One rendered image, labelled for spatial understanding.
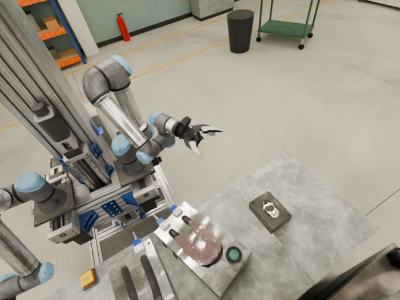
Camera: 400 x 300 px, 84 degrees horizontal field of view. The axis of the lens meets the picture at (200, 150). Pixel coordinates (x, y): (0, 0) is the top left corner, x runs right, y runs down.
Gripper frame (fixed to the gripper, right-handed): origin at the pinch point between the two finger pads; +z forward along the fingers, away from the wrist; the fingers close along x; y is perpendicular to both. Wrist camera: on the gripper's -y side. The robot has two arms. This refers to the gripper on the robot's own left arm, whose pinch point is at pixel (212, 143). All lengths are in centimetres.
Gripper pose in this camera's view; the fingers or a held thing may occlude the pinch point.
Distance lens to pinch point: 90.6
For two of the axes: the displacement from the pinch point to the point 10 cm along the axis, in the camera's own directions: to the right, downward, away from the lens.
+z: 7.9, 4.1, -4.6
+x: -5.8, 7.3, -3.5
